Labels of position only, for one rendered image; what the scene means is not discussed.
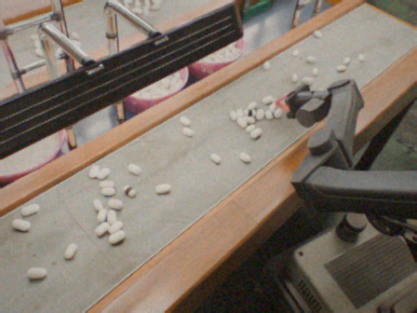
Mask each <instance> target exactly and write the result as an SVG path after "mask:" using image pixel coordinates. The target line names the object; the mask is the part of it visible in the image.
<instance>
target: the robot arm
mask: <svg viewBox="0 0 417 313"><path fill-rule="evenodd" d="M282 100H284V102H285V103H282V102H281V101H282ZM275 103H276V106H279V107H280V108H281V109H284V111H287V114H286V116H287V118H288V119H295V118H296V119H297V122H299V123H300V124H301V125H302V126H304V127H305V128H311V127H312V126H314V125H315V123H317V122H319V121H321V120H322V119H324V117H327V116H328V117H327V121H326V124H325V126H324V129H322V130H318V131H317V132H313V133H312V134H311V137H310V139H309V141H308V144H307V147H308V150H309V151H308V153H307V154H306V156H304V157H303V160H302V162H301V163H300V166H299V167H298V168H297V170H296V171H295V174H294V175H293V177H292V179H291V180H290V183H291V185H293V187H294V188H295V191H296V192H297V195H298V197H299V198H302V199H303V200H302V204H303V205H304V208H305V209H306V212H307V215H308V216H309V219H315V220H319V219H320V218H321V217H322V216H323V215H324V214H327V213H329V212H354V213H361V214H367V215H379V216H385V217H391V218H404V219H410V220H416V221H417V170H352V169H351V168H352V166H353V162H354V160H353V155H352V148H353V143H354V136H355V132H356V120H357V116H358V113H359V112H360V110H361V108H364V100H363V98H362V96H361V93H360V92H359V89H358V87H357V84H356V81H355V79H354V78H350V79H349V78H345V79H344V80H341V81H335V82H333V83H332V84H331V85H330V86H328V87H327V90H310V89H309V85H300V86H298V87H297V88H294V89H292V90H291V91H289V92H288V93H286V94H284V95H282V97H280V98H278V99H277V100H275Z"/></svg>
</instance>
